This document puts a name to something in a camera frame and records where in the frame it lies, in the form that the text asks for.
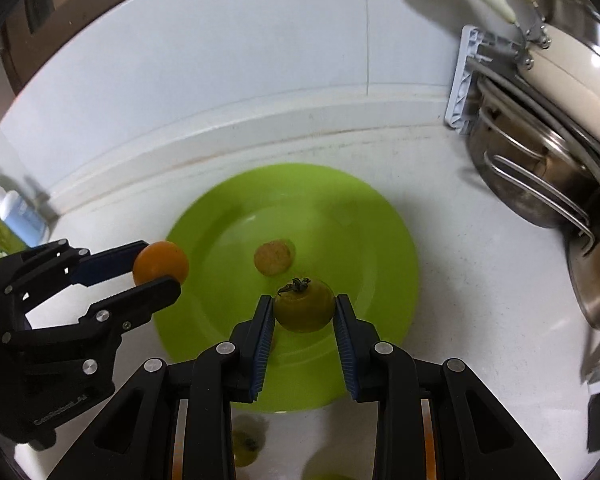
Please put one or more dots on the grey kitchen shelf rack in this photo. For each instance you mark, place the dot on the grey kitchen shelf rack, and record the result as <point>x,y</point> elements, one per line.
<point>462,75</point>

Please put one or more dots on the large steel pot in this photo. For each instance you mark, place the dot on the large steel pot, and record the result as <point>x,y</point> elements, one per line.
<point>520,180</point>

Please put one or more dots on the green plate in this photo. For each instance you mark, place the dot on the green plate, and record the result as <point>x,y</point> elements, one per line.
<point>330,220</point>

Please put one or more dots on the dark wooden cabinet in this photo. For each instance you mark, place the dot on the dark wooden cabinet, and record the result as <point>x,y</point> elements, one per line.
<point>55,10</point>

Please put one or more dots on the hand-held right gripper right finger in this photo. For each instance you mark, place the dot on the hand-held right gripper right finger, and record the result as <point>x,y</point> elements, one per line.
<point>344,350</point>

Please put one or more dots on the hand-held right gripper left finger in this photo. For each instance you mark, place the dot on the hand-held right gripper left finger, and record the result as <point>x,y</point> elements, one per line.
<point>262,350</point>

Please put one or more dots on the blue lotion pump bottle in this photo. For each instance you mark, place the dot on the blue lotion pump bottle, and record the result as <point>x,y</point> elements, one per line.
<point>22,215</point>

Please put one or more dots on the cream frying pan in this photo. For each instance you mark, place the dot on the cream frying pan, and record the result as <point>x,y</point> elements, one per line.
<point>580,85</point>

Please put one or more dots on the steel saucepan with lid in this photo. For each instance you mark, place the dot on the steel saucepan with lid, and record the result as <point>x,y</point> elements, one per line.
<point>570,15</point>

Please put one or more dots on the brown longan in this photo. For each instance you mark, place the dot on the brown longan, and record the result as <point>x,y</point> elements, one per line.
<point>274,257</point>

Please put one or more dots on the small orange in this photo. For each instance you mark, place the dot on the small orange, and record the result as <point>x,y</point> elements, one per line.
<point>160,262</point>

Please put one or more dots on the green tomato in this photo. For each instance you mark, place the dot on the green tomato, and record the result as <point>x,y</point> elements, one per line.
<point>302,307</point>
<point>245,447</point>

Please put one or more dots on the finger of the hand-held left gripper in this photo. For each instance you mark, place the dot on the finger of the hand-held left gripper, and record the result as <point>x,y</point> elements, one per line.
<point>105,265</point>
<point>145,297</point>

